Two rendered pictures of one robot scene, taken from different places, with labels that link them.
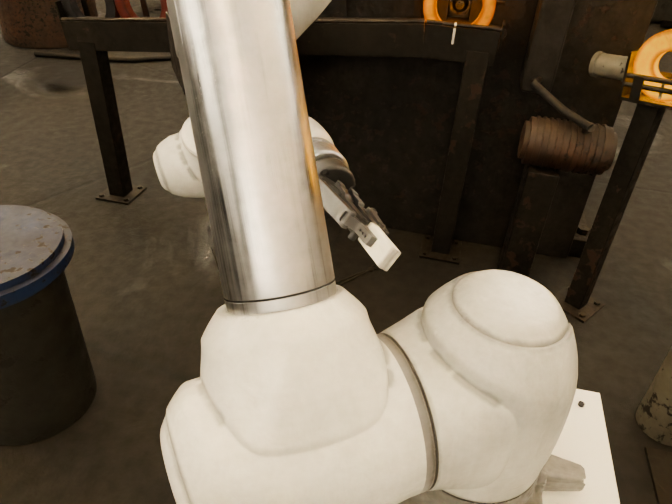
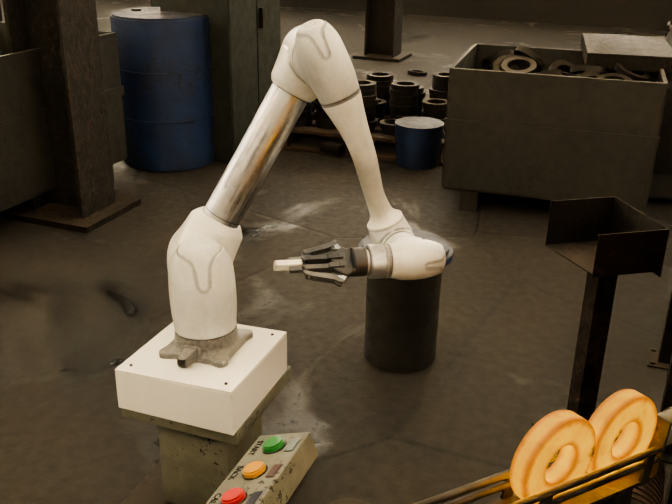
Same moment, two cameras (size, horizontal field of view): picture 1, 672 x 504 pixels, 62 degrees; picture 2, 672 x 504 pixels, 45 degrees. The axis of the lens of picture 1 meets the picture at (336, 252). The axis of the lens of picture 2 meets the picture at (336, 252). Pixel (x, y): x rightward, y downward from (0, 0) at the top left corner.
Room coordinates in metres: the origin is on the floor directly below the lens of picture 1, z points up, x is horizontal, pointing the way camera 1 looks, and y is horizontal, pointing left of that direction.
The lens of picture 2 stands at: (1.00, -1.87, 1.49)
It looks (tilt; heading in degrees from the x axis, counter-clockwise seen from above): 23 degrees down; 99
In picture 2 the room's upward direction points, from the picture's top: 1 degrees clockwise
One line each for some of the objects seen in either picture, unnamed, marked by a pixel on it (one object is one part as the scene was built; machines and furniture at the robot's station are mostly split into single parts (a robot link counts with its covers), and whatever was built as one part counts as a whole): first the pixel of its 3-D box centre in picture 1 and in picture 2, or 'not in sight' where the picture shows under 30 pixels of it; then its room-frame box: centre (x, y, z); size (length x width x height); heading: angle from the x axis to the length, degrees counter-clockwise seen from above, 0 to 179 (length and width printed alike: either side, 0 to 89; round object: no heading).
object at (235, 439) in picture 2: not in sight; (209, 390); (0.40, -0.17, 0.33); 0.32 x 0.32 x 0.04; 79
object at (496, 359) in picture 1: (481, 377); (202, 283); (0.39, -0.15, 0.63); 0.18 x 0.16 x 0.22; 112
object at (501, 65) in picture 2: not in sight; (552, 125); (1.46, 2.55, 0.39); 1.03 x 0.83 x 0.79; 172
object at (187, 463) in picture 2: not in sight; (212, 446); (0.40, -0.17, 0.15); 0.40 x 0.40 x 0.31; 79
